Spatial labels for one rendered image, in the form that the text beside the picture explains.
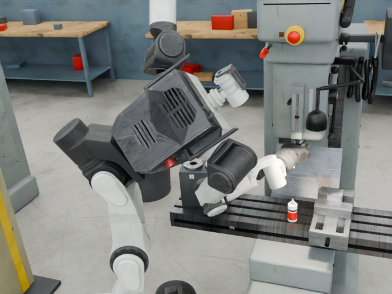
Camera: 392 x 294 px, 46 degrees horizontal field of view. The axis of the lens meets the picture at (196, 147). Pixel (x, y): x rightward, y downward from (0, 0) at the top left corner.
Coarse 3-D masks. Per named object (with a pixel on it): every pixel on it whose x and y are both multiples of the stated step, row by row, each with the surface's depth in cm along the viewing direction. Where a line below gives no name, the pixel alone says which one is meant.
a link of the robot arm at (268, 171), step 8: (280, 152) 179; (280, 160) 174; (288, 160) 176; (264, 168) 173; (272, 168) 171; (280, 168) 173; (288, 168) 176; (272, 176) 172; (280, 176) 172; (272, 184) 173; (280, 184) 173
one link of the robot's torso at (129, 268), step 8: (120, 256) 164; (128, 256) 163; (136, 256) 165; (120, 264) 164; (128, 264) 164; (136, 264) 164; (120, 272) 165; (128, 272) 166; (136, 272) 166; (120, 280) 176; (128, 280) 167; (136, 280) 167; (144, 280) 172; (120, 288) 175; (128, 288) 169; (136, 288) 169; (144, 288) 172
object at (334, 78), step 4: (336, 52) 184; (340, 52) 193; (336, 56) 181; (332, 76) 184; (336, 76) 185; (332, 80) 184; (336, 80) 187; (332, 84) 185; (332, 104) 189; (328, 108) 190; (328, 112) 191
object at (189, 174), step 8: (192, 160) 216; (200, 160) 215; (184, 168) 212; (192, 168) 209; (200, 168) 211; (184, 176) 210; (192, 176) 209; (200, 176) 209; (184, 184) 212; (192, 184) 211; (184, 192) 214; (192, 192) 214; (184, 200) 216; (192, 200) 215
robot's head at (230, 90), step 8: (224, 80) 144; (232, 80) 146; (216, 88) 150; (224, 88) 146; (232, 88) 146; (240, 88) 147; (216, 96) 147; (224, 96) 148; (232, 96) 146; (240, 96) 147; (232, 104) 149; (240, 104) 148
